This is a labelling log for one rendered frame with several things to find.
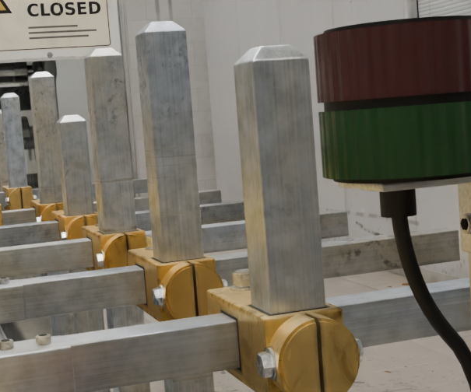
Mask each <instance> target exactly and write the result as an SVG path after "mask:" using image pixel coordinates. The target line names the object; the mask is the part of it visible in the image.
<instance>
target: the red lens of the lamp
mask: <svg viewBox="0 0 471 392"><path fill-rule="evenodd" d="M313 41H314V53H315V74H316V86H317V98H318V103H328V102H338V101H347V100H367V99H377V98H387V97H397V96H417V95H427V94H439V93H458V92H469V91H471V19H448V20H435V21H423V22H413V23H396V24H388V25H380V26H367V27H361V28H355V29H348V30H339V31H334V32H330V33H323V34H319V35H317V36H314V37H313Z"/></svg>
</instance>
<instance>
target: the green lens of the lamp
mask: <svg viewBox="0 0 471 392"><path fill-rule="evenodd" d="M318 120H319V131H320V143H321V154H322V176H323V178H326V179H333V180H383V179H401V178H414V177H436V176H445V175H453V174H461V173H471V101H465V102H454V103H435V104H424V105H414V106H404V107H383V108H372V109H361V110H339V111H326V112H324V111H323V112H318Z"/></svg>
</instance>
